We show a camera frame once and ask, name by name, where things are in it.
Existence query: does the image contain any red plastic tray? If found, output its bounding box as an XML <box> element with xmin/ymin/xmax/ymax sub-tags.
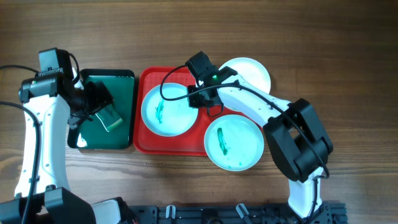
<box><xmin>133</xmin><ymin>67</ymin><xmax>240</xmax><ymax>156</ymax></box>

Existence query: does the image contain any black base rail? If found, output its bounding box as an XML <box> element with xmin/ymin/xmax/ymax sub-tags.
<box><xmin>130</xmin><ymin>202</ymin><xmax>348</xmax><ymax>224</ymax></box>

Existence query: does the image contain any green yellow sponge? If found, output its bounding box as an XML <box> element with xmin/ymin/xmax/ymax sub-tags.
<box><xmin>95</xmin><ymin>104</ymin><xmax>123</xmax><ymax>132</ymax></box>

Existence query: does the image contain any white plate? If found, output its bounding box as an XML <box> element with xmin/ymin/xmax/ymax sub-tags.
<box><xmin>219</xmin><ymin>57</ymin><xmax>271</xmax><ymax>94</ymax></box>
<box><xmin>204</xmin><ymin>114</ymin><xmax>264</xmax><ymax>172</ymax></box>
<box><xmin>141</xmin><ymin>83</ymin><xmax>198</xmax><ymax>137</ymax></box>

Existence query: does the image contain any green water tray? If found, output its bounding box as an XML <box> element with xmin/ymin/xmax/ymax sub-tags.
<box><xmin>67</xmin><ymin>68</ymin><xmax>136</xmax><ymax>149</ymax></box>

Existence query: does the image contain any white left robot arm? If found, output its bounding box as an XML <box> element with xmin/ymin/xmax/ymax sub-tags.
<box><xmin>1</xmin><ymin>48</ymin><xmax>113</xmax><ymax>223</ymax></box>

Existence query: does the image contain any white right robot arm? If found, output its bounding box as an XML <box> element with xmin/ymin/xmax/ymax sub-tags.
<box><xmin>185</xmin><ymin>52</ymin><xmax>333</xmax><ymax>221</ymax></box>

